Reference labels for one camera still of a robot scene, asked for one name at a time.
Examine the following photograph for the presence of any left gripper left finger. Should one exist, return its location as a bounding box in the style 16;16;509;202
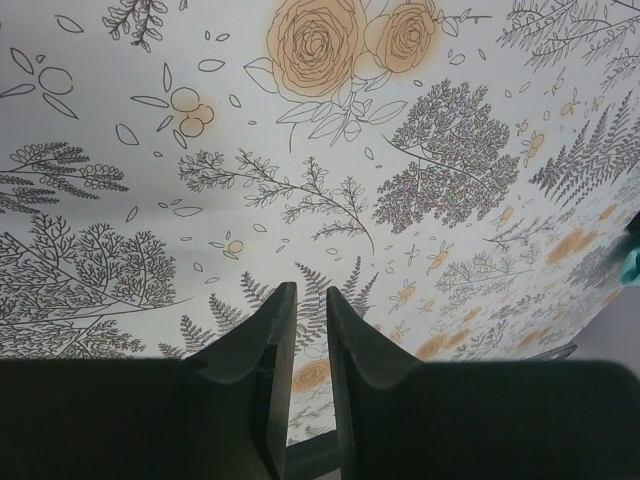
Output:
1;282;297;479

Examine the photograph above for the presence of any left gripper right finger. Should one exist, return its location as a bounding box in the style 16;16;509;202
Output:
326;288;639;479

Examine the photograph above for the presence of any teal t shirt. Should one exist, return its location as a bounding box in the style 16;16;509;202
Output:
619;248;640;287

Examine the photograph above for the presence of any floral table mat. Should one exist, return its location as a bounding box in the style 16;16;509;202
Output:
1;1;639;443

